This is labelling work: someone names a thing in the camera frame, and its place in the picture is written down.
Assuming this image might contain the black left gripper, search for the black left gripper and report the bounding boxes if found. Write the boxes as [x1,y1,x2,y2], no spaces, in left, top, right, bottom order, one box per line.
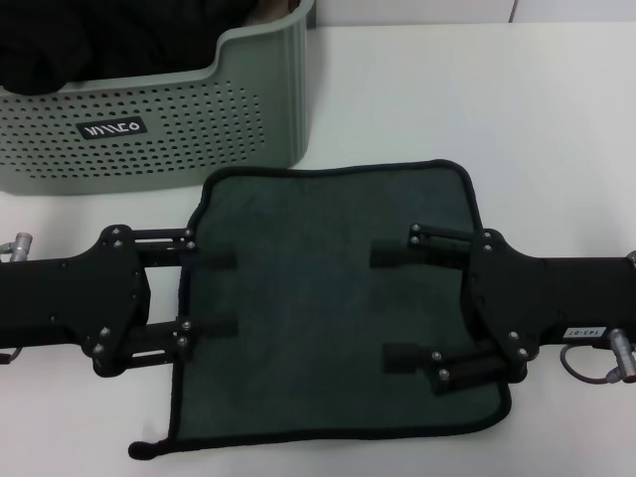
[0,224,239,377]

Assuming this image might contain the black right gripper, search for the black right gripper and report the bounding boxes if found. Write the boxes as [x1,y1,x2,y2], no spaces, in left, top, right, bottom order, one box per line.
[370,223,636,397]

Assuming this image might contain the green and yellow towel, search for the green and yellow towel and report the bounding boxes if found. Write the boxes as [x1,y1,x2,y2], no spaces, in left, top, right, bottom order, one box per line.
[127,158,513,448]

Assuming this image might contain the sage green perforated storage box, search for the sage green perforated storage box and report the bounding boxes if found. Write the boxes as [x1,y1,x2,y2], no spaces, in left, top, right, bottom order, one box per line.
[0,0,318,198]

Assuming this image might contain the black cloth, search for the black cloth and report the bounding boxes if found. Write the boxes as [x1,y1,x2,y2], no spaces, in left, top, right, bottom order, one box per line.
[0,0,259,95]

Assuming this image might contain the right gripper cable with plug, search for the right gripper cable with plug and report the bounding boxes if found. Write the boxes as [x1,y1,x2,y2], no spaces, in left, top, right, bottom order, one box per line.
[559,327,636,385]

